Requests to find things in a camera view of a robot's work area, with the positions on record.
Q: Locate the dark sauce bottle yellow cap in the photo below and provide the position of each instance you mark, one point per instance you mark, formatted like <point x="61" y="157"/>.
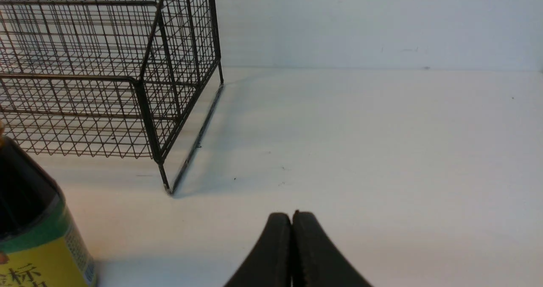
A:
<point x="40" y="244"/>

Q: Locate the black wire mesh shelf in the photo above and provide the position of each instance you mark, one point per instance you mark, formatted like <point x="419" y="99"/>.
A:
<point x="111" y="78"/>

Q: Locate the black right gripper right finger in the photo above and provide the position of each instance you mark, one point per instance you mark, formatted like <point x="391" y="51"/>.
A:
<point x="316" y="261"/>

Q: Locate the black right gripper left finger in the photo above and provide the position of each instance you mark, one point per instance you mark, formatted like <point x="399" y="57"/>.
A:
<point x="267" y="264"/>

